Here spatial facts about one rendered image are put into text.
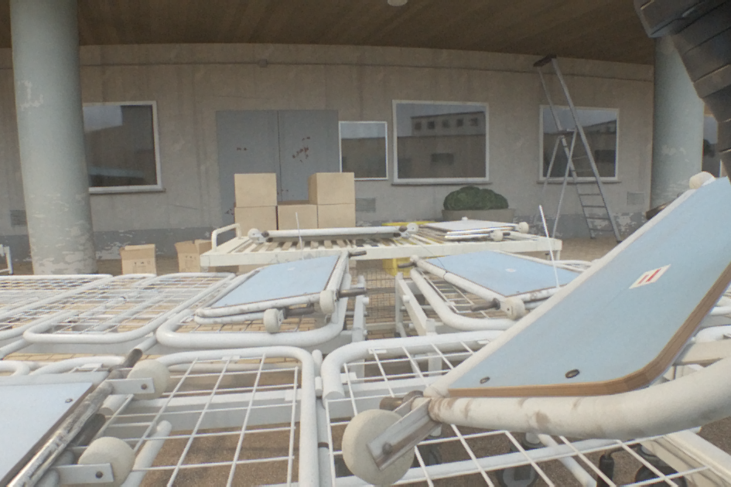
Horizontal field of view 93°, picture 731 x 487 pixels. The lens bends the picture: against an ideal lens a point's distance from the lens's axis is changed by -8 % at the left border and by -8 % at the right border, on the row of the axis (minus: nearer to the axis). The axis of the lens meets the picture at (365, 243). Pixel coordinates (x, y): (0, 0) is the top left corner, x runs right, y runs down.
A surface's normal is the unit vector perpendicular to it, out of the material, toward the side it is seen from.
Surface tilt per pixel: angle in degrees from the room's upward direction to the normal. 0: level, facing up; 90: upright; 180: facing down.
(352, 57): 90
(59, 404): 5
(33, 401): 5
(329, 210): 90
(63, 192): 90
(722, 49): 109
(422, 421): 64
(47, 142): 90
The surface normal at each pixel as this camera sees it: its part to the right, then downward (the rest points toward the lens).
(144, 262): 0.44, 0.12
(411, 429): 0.35, -0.35
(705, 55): -0.91, 0.40
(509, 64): 0.15, 0.11
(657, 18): -0.81, 0.35
